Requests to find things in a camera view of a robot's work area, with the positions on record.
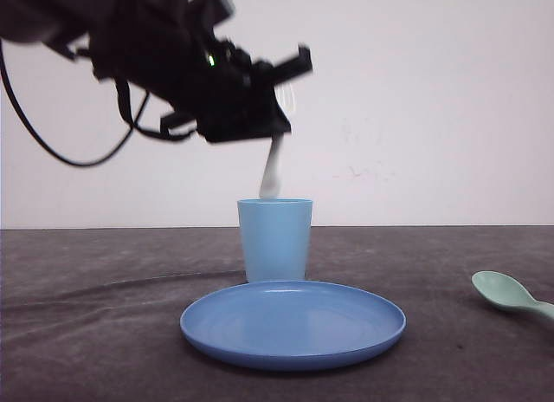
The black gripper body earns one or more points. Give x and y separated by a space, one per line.
169 48

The white plastic fork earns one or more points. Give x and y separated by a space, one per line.
270 183

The blue plastic plate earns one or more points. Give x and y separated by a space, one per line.
292 326

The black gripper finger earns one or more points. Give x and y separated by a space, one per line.
260 119
266 74

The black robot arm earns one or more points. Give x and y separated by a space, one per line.
55 23

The mint green plastic spoon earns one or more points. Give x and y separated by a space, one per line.
508 294

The light blue plastic cup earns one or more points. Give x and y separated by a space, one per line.
275 234

